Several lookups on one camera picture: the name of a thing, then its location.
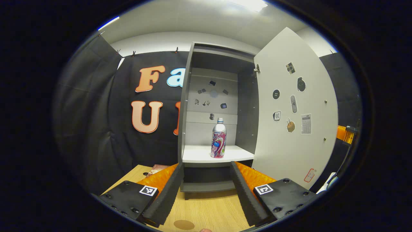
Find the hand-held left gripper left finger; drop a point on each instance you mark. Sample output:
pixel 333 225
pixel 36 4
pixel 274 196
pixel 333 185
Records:
pixel 167 196

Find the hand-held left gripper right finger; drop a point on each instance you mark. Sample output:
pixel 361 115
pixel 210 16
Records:
pixel 244 196

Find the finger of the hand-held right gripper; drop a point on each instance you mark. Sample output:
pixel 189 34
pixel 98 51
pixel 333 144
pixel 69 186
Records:
pixel 344 135

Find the white cabinet door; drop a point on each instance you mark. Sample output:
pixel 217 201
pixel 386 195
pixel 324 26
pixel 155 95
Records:
pixel 276 151

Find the silver drink bottle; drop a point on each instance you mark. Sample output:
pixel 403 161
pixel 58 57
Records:
pixel 219 135

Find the grey cabinet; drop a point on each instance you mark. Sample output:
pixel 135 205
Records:
pixel 246 112

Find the metal door hinge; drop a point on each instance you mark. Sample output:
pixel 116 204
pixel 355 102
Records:
pixel 257 68

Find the brown cover book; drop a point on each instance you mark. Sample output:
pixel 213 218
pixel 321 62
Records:
pixel 157 169

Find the black backdrop cloth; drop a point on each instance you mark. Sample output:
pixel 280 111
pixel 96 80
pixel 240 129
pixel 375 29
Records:
pixel 128 148
pixel 347 96
pixel 83 112

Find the small white box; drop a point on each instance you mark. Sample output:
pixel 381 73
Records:
pixel 326 183

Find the wide ceiling light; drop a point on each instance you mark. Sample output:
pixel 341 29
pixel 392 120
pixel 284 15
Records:
pixel 251 4

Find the narrow ceiling light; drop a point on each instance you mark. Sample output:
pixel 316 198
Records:
pixel 108 23

